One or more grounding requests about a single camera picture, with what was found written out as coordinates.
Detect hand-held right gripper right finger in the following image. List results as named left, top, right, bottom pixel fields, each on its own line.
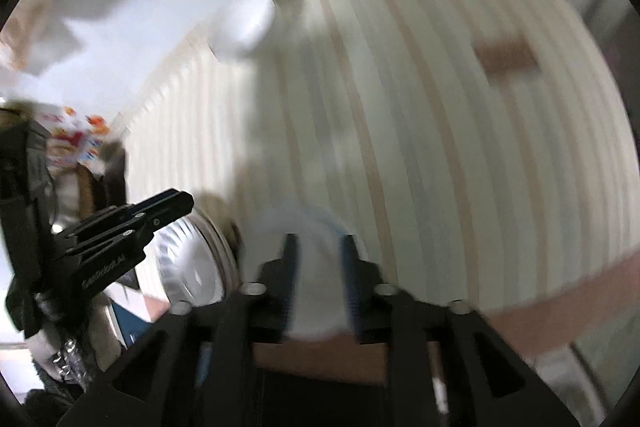
left=340, top=232, right=583, bottom=427

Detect white plate with black stripes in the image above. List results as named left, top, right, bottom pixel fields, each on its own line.
left=152, top=212, right=241, bottom=309

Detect striped cat print cloth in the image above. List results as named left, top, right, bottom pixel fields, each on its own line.
left=107, top=0, right=640, bottom=388

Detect white bowl with dark rim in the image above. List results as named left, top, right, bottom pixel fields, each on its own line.
left=212, top=0, right=277, bottom=58

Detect white bowl with floral print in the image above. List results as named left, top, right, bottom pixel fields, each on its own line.
left=255, top=204, right=362, bottom=341

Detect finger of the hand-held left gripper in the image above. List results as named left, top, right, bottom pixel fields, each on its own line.
left=67, top=189, right=195, bottom=235
left=52, top=219, right=162, bottom=269

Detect colourful wall stickers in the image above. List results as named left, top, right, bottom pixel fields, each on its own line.
left=42, top=104, right=111, bottom=168

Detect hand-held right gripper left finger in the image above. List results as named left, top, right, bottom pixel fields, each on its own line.
left=55, top=232, right=301, bottom=427

